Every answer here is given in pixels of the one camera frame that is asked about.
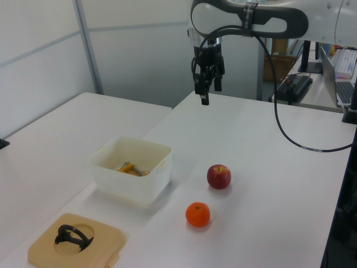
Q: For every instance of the orange fruit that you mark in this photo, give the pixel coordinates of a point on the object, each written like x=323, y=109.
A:
x=198, y=214

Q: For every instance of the beige container lid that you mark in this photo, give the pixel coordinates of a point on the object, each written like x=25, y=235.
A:
x=78, y=251

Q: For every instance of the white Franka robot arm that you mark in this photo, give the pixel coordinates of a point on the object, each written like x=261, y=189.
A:
x=320, y=16

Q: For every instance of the black monitor stand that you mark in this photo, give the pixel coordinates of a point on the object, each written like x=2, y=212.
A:
x=308, y=60

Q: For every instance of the black upright stand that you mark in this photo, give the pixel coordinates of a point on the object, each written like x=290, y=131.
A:
x=346, y=195

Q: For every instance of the yellow C-clamp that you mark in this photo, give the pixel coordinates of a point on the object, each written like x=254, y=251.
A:
x=129, y=169

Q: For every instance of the brown cardboard box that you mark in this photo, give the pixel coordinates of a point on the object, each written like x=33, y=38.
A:
x=280, y=68

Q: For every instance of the black power box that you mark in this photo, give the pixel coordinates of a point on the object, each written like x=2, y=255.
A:
x=294, y=88

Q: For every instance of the red apple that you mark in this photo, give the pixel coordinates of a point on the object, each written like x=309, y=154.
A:
x=219, y=176

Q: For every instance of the white plastic container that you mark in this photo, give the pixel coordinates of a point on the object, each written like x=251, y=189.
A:
x=131, y=181

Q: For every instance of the white keyboard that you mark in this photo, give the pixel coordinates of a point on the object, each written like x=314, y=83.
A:
x=347, y=62

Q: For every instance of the silver laptop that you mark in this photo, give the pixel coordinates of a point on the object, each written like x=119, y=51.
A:
x=338, y=83

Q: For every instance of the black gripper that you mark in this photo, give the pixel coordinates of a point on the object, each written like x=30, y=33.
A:
x=210, y=56

